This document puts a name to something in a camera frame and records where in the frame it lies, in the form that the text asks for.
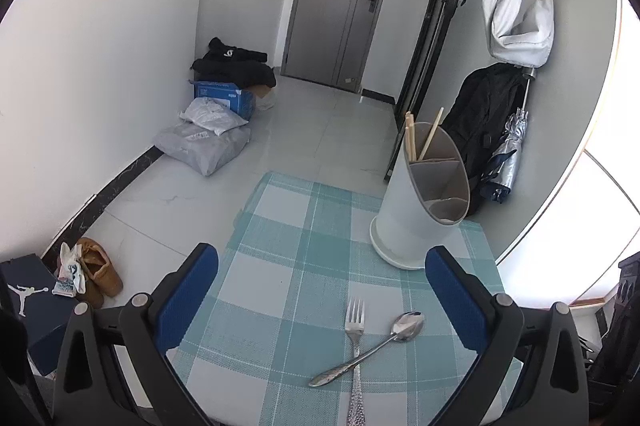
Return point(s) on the silver spoon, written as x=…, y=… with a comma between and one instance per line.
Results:
x=405, y=328

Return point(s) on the bamboo chopstick in holder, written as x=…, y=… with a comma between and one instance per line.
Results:
x=431, y=134

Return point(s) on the silver fork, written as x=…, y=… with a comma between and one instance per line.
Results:
x=354, y=329

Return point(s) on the brown suede shoes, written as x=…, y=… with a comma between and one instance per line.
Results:
x=102, y=279

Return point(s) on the white utensil holder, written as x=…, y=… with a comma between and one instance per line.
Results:
x=424, y=203

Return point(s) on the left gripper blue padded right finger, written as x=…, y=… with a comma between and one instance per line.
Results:
x=551, y=388

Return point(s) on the navy Jordan shoe box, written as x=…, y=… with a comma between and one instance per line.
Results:
x=44, y=314

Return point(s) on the black clothing pile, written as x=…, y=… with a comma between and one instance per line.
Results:
x=230, y=64

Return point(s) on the grey plastic mailer bag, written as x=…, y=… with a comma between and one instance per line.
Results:
x=201, y=149

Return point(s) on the blue cardboard box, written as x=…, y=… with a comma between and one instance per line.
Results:
x=239, y=101

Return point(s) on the white plastic mailer bag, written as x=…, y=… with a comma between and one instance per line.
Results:
x=209, y=114

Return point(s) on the silver folded umbrella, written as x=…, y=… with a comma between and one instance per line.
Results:
x=497, y=181

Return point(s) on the white hanging bag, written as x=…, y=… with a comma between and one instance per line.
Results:
x=519, y=36

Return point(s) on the brown cardboard box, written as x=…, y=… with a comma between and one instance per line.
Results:
x=265, y=97

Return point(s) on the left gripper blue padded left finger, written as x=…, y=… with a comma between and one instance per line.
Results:
x=113, y=367

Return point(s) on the teal plaid placemat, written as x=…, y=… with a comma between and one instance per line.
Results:
x=274, y=317

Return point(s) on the black sliding door frame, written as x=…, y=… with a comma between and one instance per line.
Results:
x=422, y=67

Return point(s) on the black jacket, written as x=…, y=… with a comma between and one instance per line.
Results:
x=477, y=124

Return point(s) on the bamboo chopstick long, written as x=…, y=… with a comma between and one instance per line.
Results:
x=406, y=137

